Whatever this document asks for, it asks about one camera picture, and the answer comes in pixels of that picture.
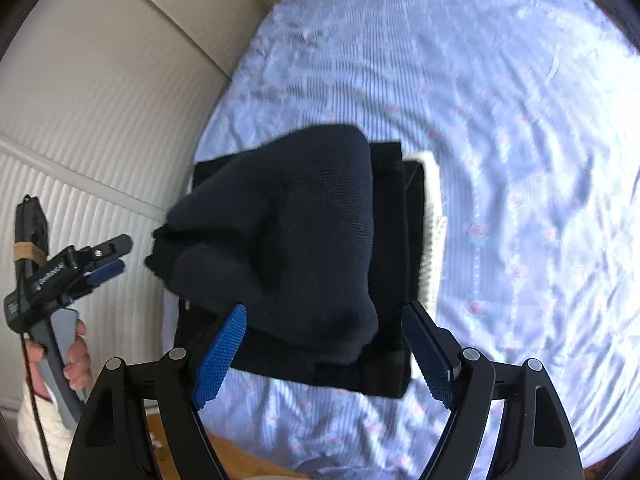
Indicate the person's left forearm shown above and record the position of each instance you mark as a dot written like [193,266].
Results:
[35,435]

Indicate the person's left hand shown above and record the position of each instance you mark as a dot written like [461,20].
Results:
[77,365]

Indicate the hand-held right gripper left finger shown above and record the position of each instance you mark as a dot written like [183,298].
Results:
[220,360]

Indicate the folded black garment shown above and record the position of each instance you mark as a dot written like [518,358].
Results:
[392,240]

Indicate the white sliding door wardrobe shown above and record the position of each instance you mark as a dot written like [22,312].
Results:
[100,110]

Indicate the folded white garment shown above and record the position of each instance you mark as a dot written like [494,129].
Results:
[435,240]

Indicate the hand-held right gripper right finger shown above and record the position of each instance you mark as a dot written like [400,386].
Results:
[430,355]

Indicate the dark navy pants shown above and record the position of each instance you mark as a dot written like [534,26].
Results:
[300,235]

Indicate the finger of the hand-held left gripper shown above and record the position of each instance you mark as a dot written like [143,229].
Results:
[104,273]
[112,246]

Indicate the bed with blue striped sheet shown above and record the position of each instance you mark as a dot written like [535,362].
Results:
[500,85]

